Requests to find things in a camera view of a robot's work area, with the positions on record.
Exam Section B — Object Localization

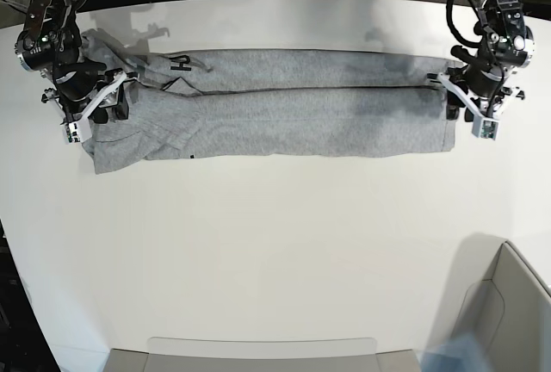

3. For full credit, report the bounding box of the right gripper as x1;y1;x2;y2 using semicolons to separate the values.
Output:
41;59;129;124

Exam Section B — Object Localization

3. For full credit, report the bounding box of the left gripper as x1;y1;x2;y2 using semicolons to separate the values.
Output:
446;44;525;121

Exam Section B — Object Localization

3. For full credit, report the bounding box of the grey T-shirt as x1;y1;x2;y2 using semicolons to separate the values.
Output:
83;30;455;174

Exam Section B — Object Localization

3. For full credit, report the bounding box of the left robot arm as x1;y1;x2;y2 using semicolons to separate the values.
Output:
446;0;535;119

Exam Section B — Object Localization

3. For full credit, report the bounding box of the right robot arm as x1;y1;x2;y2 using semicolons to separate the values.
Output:
15;0;129;124

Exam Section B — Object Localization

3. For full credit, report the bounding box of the grey box at right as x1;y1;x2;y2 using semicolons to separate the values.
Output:
451;242;550;371

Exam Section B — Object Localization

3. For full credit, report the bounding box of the blue blurred object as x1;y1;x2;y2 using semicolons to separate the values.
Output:
418;332;493;372

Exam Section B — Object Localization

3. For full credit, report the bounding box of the grey tray at bottom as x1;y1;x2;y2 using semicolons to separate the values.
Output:
103;337;421;371

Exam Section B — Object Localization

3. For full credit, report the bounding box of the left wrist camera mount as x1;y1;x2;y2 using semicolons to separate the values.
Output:
426;72;499;140

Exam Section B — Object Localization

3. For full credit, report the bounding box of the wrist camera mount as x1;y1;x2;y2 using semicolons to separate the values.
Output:
426;72;499;140
63;69;138;144

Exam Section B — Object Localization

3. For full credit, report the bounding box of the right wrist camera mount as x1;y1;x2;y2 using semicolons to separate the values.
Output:
63;69;138;144

